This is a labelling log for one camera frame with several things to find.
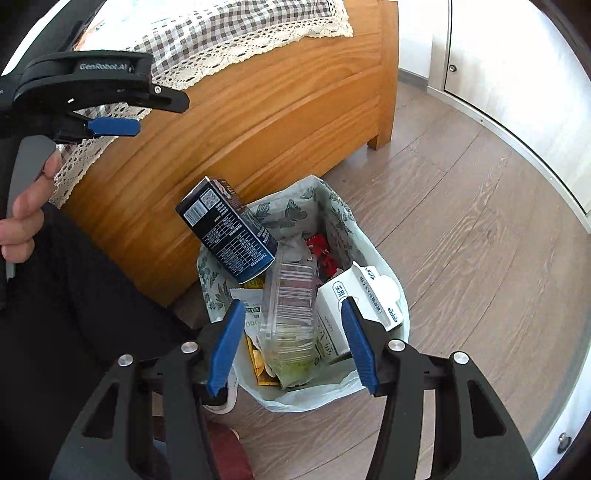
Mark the white cupboard with round knobs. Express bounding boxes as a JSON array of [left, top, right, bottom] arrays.
[[427, 0, 591, 476]]

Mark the red snack packet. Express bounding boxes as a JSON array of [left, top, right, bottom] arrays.
[[302, 233, 342, 282]]

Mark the dark red slipper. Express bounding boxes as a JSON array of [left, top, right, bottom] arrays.
[[154, 415, 256, 480]]

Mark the person's dark clothing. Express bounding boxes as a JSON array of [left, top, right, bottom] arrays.
[[0, 134, 204, 480]]

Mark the leaf print plastic bag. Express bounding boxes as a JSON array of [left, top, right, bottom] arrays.
[[196, 174, 411, 412]]

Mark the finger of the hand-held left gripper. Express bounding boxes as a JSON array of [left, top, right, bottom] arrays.
[[134, 82, 191, 115], [54, 116, 142, 145]]

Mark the checked bedspread with lace edge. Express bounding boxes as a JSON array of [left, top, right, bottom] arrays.
[[48, 0, 354, 208]]

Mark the dark blue carton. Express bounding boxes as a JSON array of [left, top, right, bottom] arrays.
[[175, 176, 278, 284]]

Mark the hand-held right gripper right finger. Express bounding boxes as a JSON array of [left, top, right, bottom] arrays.
[[341, 296, 541, 480]]

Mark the yellow tiger print snack bag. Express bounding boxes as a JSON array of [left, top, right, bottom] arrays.
[[228, 288, 280, 387]]

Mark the white milk carton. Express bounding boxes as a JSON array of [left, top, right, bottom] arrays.
[[314, 261, 402, 365]]

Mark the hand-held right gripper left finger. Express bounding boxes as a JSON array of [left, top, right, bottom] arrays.
[[48, 299, 247, 480]]

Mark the clear plastic container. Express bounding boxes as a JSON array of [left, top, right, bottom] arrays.
[[257, 261, 321, 388]]

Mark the wooden bed frame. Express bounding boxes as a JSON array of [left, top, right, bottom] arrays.
[[60, 0, 400, 308]]

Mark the person's left hand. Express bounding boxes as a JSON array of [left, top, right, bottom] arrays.
[[0, 152, 63, 264]]

